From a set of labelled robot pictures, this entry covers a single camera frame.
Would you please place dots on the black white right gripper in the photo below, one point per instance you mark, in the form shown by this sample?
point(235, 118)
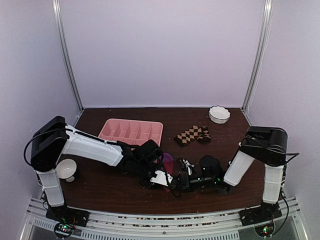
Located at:
point(184, 181)

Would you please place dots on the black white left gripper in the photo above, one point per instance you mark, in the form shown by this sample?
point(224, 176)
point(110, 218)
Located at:
point(149, 182)

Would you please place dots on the magenta purple sock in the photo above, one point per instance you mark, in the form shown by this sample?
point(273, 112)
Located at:
point(168, 162)

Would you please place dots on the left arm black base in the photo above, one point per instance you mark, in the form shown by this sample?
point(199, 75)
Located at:
point(70, 216)

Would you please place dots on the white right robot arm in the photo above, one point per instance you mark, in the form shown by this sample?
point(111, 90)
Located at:
point(267, 145)

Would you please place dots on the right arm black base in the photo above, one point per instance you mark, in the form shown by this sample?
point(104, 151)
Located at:
point(257, 215)

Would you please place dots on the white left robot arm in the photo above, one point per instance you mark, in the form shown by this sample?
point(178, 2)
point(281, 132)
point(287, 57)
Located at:
point(57, 138)

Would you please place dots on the brown checkered sock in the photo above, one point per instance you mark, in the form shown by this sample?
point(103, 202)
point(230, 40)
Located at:
point(196, 133)

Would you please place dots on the pink divided plastic tray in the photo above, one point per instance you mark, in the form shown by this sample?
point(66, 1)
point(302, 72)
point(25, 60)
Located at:
point(132, 132)

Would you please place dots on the white scalloped bowl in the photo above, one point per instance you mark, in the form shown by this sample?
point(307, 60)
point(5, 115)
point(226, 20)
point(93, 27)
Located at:
point(219, 114)

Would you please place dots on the aluminium front frame rail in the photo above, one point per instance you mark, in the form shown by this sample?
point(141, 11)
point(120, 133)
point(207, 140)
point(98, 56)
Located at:
point(219, 225)

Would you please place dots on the aluminium right corner post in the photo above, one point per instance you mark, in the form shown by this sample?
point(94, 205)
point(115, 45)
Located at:
point(261, 47)

